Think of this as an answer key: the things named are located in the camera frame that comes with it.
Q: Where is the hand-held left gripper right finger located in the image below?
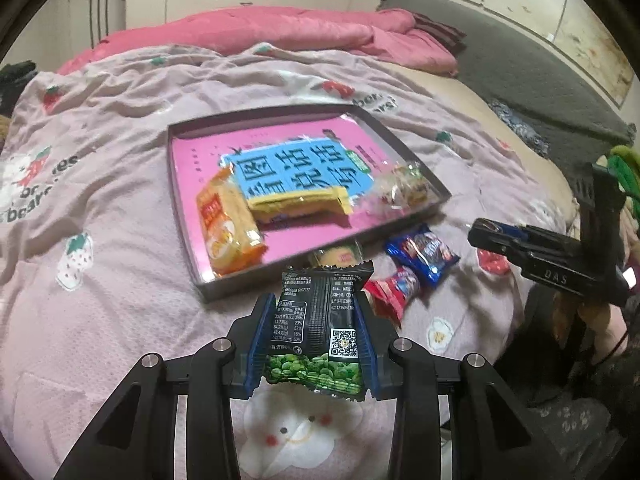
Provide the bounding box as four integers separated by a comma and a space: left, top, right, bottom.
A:
350, 300, 571, 480

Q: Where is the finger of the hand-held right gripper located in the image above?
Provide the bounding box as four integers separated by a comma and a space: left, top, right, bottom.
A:
469, 217, 531, 239
469, 234, 531, 263

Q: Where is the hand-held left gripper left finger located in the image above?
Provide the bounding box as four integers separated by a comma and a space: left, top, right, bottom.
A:
52, 294, 278, 480

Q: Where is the black green pea packet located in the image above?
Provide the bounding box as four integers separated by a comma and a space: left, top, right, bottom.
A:
262, 258, 375, 403

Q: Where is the red candy packet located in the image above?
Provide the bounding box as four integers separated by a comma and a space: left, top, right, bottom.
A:
362, 266, 421, 331

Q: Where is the blue cookie packet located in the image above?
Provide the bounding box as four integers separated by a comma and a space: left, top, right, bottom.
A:
384, 225, 461, 288

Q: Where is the clear brown pastry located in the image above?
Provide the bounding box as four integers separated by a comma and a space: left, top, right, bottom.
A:
372, 160, 433, 211

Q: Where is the round green cake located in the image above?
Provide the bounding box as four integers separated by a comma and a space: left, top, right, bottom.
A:
307, 241, 363, 268

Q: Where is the dark shallow cardboard box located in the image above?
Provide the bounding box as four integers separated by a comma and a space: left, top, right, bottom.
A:
166, 103, 452, 302

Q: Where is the orange rice cracker packet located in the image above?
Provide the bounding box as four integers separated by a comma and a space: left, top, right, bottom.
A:
195, 167, 266, 276

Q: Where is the long yellow candy packet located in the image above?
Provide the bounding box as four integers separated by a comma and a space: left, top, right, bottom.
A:
247, 185, 353, 226

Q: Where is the person's right hand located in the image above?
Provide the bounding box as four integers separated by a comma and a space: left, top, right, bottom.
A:
579, 267, 640, 366

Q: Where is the blue patterned cloth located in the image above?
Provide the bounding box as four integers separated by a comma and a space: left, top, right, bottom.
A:
487, 97, 551, 158

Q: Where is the green yellow plush toy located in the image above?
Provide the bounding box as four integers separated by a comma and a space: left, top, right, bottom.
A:
602, 144, 640, 196

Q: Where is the beige bedsheet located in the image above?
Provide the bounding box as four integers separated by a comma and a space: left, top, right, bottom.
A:
385, 62, 581, 211

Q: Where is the pink book with blue label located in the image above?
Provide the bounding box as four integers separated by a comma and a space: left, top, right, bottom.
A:
172, 120, 431, 281

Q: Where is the dark patterned pajama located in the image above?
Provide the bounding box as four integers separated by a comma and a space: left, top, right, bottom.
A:
525, 350, 628, 466

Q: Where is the grey quilted headboard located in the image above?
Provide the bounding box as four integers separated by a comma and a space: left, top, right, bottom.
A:
376, 0, 638, 181

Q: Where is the pink strawberry printed blanket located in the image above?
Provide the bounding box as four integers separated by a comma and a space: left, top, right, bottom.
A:
0, 42, 576, 480

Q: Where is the dark red striped cloth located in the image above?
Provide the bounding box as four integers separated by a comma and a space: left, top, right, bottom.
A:
412, 12, 468, 56

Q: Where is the pink quilt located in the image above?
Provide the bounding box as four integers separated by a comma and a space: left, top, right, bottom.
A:
55, 7, 458, 78

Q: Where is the dark clothes pile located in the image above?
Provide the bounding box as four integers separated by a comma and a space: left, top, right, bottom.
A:
0, 60, 38, 116

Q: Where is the coat rack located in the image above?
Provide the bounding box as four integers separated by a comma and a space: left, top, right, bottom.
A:
80, 0, 126, 46

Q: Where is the tree wall painting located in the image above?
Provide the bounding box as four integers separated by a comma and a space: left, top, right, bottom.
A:
425, 0, 636, 111

